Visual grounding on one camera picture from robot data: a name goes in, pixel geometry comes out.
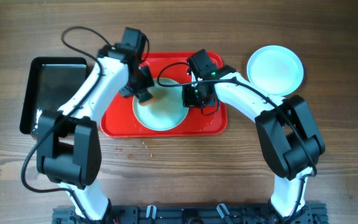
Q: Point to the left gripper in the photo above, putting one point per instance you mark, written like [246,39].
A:
[142,92]

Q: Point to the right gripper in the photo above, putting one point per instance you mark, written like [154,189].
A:
[189,101]

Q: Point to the green orange sponge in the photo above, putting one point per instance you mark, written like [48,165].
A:
[146,98]

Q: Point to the light blue plate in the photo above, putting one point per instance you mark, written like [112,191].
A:
[276,70]
[165,113]

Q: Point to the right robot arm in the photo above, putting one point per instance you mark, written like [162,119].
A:
[289,137]

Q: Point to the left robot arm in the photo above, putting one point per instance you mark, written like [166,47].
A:
[68,149]

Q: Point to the red plastic tray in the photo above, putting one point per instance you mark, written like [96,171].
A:
[119,120]

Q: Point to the black rectangular tray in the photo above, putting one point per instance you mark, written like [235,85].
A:
[51,83]

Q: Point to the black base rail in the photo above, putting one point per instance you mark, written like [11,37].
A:
[222,213]

